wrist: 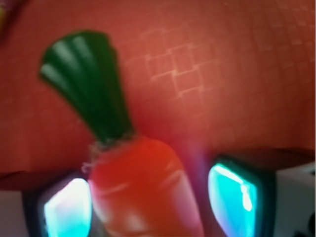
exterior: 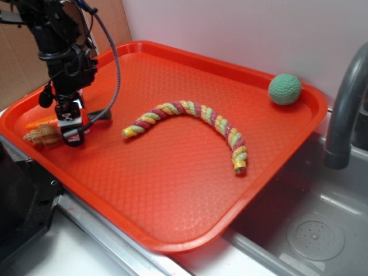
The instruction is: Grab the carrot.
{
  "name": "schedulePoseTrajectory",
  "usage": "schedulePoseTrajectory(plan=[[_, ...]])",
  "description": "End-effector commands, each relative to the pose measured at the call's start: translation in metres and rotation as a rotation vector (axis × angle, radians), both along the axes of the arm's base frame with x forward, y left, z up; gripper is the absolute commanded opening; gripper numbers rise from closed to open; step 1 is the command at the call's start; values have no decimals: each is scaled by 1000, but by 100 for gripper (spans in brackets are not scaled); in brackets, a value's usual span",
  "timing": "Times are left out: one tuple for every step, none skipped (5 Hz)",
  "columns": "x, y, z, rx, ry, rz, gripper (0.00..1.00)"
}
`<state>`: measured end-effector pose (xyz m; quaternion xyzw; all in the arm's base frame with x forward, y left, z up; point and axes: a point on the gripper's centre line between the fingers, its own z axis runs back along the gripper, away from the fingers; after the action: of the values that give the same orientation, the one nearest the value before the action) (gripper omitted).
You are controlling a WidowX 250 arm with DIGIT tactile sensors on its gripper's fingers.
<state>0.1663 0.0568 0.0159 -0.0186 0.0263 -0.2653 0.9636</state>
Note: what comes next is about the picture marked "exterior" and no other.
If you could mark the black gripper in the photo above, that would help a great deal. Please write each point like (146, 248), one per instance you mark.
(69, 71)

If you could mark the orange toy carrot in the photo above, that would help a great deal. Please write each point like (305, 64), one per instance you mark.
(53, 120)

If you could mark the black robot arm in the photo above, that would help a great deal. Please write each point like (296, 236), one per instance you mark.
(53, 29)

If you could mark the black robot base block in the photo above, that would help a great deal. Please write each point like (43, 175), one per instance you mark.
(28, 198)

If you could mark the tan spiral seashell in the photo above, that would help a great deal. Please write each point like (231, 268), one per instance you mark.
(45, 135)

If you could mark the brown cardboard panel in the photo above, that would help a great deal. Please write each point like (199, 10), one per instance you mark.
(21, 70)

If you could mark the red plastic tray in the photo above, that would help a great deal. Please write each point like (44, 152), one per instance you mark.
(173, 188)

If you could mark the green textured ball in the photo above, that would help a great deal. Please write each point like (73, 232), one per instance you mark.
(284, 89)

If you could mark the grey toy sink basin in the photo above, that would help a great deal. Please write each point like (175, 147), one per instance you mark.
(308, 220)

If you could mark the grey sink faucet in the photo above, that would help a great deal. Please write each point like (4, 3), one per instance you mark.
(348, 122)

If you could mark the multicolour twisted rope toy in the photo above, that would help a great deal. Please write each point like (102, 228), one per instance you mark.
(205, 113)

